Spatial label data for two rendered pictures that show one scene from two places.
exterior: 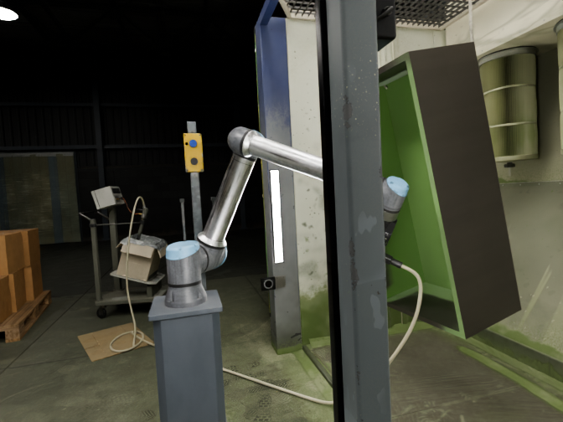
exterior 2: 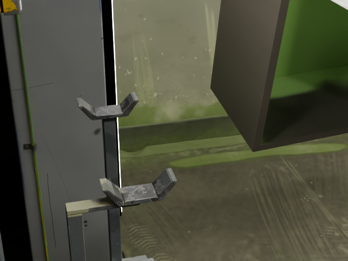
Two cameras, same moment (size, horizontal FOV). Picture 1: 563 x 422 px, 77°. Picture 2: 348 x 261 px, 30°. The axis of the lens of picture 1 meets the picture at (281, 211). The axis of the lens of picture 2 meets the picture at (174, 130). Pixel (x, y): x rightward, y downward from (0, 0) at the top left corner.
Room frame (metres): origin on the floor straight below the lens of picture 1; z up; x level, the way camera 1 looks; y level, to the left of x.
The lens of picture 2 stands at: (2.26, 1.22, 1.49)
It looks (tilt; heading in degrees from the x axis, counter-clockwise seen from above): 29 degrees down; 270
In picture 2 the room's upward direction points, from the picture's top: straight up
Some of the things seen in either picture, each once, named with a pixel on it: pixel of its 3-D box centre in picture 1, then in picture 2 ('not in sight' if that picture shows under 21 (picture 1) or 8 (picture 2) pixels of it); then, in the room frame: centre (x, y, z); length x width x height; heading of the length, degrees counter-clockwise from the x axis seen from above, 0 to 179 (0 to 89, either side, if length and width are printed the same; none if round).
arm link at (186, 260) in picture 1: (184, 261); not in sight; (1.64, 0.46, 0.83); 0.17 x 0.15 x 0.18; 157
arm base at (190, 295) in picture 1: (185, 290); not in sight; (1.63, 0.46, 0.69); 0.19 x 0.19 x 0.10
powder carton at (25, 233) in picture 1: (18, 247); not in sight; (3.74, 2.79, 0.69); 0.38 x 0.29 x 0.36; 20
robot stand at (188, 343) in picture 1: (190, 368); not in sight; (1.63, 0.46, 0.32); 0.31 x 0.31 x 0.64; 15
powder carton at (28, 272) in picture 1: (21, 280); not in sight; (3.76, 2.80, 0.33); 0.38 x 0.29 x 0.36; 22
